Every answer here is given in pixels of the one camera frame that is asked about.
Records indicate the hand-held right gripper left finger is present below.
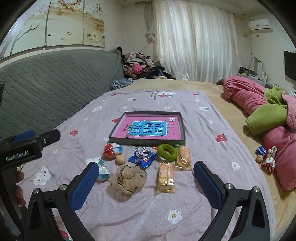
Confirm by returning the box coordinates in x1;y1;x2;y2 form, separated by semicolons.
24;162;100;241

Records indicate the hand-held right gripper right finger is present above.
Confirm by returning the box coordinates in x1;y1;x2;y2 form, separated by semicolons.
193;161;271;241

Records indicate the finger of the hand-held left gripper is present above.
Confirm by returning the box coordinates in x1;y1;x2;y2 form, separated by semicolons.
38;129;61;151
1;130;36;143

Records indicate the clear cracker packet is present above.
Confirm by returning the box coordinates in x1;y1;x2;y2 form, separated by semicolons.
175;146;192;171
157;162;176;194

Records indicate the beige hair scrunchie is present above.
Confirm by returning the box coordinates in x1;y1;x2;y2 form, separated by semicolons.
108;165;147;195

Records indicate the green hair scrunchie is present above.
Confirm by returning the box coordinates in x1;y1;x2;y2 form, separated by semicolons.
157;144;178;161

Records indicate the blue cookie packet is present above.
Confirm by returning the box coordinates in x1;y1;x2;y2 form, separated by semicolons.
128;149;158;169

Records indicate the shallow box with pink lining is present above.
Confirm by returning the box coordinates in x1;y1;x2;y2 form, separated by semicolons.
109;111;186;147

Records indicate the person's left hand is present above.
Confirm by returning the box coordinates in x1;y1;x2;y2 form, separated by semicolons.
14;170;26;207

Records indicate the grey quilted headboard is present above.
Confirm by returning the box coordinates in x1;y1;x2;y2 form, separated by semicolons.
0;49;125;142

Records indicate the lilac printed blanket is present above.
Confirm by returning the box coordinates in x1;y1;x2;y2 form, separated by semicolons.
16;89;277;241

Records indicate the beige bed sheet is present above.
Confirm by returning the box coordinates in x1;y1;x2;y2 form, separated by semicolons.
125;79;296;241

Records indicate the red white packet by blanket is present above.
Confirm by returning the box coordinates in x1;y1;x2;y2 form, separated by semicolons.
261;146;277;175

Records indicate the dark blue patterned cloth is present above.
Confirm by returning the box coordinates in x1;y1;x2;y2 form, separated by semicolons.
110;78;133;91

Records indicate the green blanket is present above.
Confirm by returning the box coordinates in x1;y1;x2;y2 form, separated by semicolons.
245;86;289;136

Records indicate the pink quilt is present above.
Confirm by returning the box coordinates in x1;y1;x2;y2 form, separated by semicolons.
223;75;296;192

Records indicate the pile of clothes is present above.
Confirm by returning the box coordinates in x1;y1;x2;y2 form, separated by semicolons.
116;46;177;80

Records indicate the dark bag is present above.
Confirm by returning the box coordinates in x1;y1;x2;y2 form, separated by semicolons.
239;67;257;76

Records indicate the white curtain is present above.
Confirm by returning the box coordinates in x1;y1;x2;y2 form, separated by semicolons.
143;0;238;81

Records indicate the black television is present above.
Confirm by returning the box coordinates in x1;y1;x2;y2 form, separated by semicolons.
284;50;296;80

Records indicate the white air conditioner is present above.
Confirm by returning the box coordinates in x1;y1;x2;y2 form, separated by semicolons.
248;19;271;31

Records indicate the floral wall painting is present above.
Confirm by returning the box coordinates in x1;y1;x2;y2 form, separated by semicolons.
0;0;105;58

